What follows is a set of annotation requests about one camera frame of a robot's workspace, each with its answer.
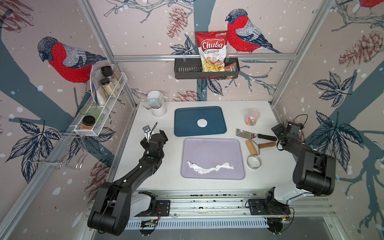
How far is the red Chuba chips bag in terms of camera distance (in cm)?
79

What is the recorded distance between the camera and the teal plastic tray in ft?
3.47

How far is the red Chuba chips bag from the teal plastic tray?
1.24 ft
